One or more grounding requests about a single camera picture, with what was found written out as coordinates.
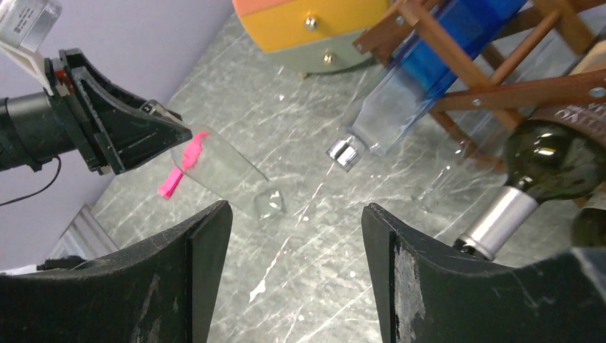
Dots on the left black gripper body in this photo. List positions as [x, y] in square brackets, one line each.
[79, 92]

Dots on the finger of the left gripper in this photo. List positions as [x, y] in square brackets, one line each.
[129, 131]

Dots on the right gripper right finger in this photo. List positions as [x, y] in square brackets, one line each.
[426, 291]

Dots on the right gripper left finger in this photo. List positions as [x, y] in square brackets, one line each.
[161, 289]

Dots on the green wine bottle white label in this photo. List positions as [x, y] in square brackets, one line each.
[588, 227]

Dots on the dark wine bottle red label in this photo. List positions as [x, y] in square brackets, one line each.
[558, 153]

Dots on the blue square bottle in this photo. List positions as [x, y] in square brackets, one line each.
[387, 108]

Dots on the brown wooden wine rack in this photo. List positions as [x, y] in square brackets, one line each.
[482, 82]

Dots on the clear glass bottle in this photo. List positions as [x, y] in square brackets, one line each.
[471, 149]

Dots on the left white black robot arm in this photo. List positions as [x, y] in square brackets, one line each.
[31, 135]

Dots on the pink plastic tool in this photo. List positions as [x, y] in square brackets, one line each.
[188, 160]

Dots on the cream orange cylindrical container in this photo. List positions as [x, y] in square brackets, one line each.
[310, 36]

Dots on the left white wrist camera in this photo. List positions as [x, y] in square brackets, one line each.
[24, 26]

